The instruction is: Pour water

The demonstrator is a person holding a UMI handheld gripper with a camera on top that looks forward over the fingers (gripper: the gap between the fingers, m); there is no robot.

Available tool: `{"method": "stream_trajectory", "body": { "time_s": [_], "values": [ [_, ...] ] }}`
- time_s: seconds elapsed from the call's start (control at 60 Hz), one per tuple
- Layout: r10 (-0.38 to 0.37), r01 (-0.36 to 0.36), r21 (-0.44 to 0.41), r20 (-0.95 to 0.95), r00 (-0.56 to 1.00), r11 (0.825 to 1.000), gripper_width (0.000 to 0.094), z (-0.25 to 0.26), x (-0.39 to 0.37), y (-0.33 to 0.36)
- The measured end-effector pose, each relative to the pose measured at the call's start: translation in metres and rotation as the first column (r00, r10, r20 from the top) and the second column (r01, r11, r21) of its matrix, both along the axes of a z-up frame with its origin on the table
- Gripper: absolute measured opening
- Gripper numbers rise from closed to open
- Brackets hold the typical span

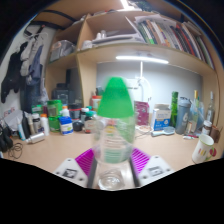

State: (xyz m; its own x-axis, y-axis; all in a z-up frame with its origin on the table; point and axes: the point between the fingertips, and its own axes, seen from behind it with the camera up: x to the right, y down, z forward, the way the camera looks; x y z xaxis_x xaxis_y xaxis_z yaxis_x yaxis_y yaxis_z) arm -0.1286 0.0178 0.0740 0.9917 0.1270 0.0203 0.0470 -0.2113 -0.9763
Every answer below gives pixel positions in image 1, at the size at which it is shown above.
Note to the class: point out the pink packet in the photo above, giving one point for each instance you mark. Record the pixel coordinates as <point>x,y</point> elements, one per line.
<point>142,113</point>

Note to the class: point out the clear glass bottle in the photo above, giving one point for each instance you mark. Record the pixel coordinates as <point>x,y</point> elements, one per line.
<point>210,111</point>

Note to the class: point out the wooden shelf unit with books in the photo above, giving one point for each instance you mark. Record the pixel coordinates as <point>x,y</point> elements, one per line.
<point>110,30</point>

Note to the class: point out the white jar with red lid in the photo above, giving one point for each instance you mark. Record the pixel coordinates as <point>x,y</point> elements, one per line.
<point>96,102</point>

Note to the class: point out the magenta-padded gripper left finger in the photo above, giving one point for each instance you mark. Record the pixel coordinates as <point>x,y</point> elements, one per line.
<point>83,161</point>

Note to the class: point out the grey hanging garment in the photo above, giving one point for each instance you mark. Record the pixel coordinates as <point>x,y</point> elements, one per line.
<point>31,56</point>

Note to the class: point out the grey shaker bottle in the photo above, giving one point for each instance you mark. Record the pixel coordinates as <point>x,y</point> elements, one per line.
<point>182,116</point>

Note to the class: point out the white mug with green rim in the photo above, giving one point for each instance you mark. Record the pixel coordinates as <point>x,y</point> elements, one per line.
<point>201,148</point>

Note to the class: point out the white bottle with orange cap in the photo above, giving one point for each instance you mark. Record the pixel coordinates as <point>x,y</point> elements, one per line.
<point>44,125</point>

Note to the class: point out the tall green bottle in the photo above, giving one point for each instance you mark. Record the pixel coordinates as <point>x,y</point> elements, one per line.
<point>174,106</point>

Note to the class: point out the silver can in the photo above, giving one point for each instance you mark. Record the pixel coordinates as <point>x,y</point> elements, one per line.
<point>35,137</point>

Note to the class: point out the brown cup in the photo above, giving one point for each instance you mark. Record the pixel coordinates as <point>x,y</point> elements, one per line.
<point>215,133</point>

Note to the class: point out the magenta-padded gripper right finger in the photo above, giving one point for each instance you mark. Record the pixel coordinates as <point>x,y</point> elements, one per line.
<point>140,159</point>

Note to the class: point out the green jar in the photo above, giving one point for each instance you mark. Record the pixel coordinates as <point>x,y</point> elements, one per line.
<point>54,108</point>

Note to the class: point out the white LED light bar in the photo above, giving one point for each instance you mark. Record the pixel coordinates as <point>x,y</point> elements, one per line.
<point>141,59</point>

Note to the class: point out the light blue hairbrush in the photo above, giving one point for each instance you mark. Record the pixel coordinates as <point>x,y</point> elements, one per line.
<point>163,131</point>

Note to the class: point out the clear bottle with green cap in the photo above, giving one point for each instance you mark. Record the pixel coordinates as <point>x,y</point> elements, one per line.
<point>115,100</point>

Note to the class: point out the white desk lamp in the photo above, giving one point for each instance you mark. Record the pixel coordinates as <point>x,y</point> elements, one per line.
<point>144,83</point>

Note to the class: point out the blue and white carton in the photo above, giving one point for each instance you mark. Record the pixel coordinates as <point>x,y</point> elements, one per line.
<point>161,118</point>

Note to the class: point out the black hanging jacket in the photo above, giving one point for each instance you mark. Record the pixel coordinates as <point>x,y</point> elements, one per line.
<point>11,76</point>

